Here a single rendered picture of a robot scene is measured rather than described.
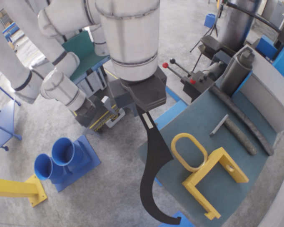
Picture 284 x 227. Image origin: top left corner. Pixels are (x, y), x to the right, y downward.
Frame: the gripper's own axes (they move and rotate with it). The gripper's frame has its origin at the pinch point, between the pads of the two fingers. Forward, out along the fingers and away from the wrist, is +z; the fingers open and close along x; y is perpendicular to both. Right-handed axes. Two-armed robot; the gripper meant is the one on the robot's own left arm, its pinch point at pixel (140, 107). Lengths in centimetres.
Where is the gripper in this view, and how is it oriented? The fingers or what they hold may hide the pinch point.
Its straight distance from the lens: 40.7
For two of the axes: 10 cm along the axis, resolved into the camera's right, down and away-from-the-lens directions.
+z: 0.5, 4.5, 8.9
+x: -9.1, 3.9, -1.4
